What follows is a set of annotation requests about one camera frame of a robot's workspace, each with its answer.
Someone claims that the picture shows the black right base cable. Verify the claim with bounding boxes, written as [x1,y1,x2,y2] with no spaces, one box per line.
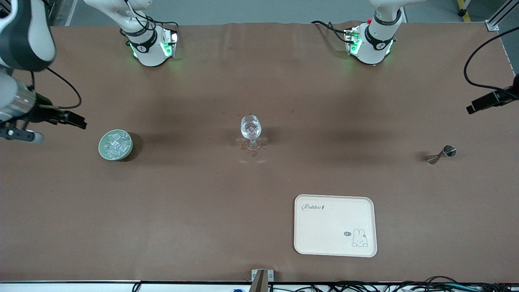
[122,0,179,35]

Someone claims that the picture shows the black left base cable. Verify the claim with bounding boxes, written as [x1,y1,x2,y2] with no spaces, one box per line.
[311,20,349,43]

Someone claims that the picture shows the brown table cover sheet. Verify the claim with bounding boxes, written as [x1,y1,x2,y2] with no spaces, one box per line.
[0,22,519,283]

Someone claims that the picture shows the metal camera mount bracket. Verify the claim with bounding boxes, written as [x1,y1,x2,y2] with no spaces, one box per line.
[249,269,274,292]

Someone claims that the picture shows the clear ice cubes pile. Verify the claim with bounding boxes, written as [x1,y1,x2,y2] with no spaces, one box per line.
[103,132,131,157]

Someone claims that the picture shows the black base cable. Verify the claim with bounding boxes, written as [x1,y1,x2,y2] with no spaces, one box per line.
[311,20,349,43]
[122,0,179,35]

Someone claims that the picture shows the aluminium frame profile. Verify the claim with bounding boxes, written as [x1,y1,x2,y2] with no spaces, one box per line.
[487,0,519,31]

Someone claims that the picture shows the green-lit metal connector bracket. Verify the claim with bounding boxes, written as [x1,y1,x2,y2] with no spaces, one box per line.
[345,28,361,56]
[161,28,179,58]

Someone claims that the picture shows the cream rabbit print tray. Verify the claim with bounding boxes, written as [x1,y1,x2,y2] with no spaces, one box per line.
[294,194,377,258]

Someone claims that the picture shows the green round bowl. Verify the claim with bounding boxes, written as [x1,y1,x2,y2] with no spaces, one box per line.
[99,129,133,161]

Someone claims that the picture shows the steel double jigger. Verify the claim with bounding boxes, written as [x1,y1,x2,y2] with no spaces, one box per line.
[427,145,457,165]

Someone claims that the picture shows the black cable bundle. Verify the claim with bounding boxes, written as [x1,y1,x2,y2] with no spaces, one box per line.
[268,277,519,292]

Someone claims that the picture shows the clear wine glass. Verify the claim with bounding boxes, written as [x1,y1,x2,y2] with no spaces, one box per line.
[239,115,264,151]

